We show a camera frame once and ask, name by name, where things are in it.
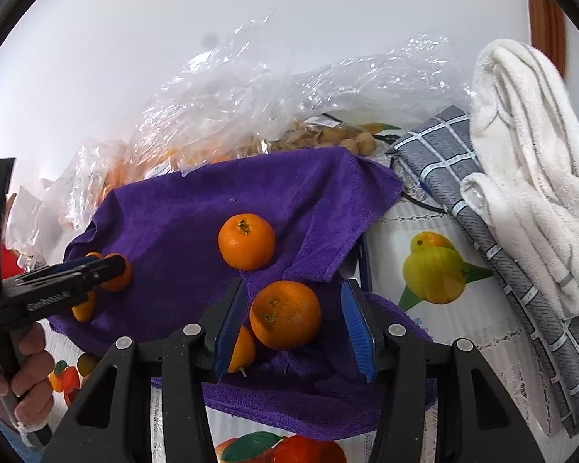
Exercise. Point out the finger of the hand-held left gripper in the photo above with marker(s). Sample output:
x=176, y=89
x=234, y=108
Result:
x=103, y=272
x=62, y=270

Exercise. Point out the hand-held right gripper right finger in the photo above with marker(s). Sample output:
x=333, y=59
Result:
x=357, y=328

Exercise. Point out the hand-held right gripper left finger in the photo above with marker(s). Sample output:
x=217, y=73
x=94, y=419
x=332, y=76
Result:
x=229, y=337

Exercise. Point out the small orange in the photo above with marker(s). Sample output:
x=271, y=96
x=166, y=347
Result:
x=120, y=282
x=94, y=255
x=243, y=349
x=84, y=307

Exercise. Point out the large orange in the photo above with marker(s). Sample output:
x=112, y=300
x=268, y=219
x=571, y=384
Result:
x=285, y=315
x=246, y=241

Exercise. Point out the person's left hand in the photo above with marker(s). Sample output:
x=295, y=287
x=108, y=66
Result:
x=31, y=371

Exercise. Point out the red paper bag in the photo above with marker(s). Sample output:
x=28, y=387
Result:
x=8, y=263

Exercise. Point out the white plastic bag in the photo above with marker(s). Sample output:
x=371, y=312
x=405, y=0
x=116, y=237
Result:
x=29, y=222

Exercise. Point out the purple towel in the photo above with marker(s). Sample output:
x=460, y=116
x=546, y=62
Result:
x=173, y=212

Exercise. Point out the small green fruit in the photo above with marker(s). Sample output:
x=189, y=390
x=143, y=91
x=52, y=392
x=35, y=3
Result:
x=88, y=364

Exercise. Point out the clear plastic bag of oranges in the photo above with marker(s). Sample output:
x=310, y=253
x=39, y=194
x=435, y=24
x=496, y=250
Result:
x=111, y=173

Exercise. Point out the fruit-print tablecloth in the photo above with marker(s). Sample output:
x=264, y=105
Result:
x=405, y=222

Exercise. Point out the blue denim clothing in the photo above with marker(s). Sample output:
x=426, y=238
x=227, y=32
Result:
x=17, y=443

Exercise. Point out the grey checked cloth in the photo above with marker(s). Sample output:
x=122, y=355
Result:
x=463, y=173

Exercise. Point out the bag of brown longans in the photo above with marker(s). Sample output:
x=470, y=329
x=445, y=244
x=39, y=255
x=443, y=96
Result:
x=318, y=137

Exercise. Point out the white striped towel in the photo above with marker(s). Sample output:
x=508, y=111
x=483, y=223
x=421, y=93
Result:
x=526, y=154

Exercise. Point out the large clear plastic bag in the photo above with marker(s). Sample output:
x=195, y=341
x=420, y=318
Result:
x=251, y=77

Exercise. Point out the brown wooden door frame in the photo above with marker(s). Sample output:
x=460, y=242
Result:
x=545, y=24

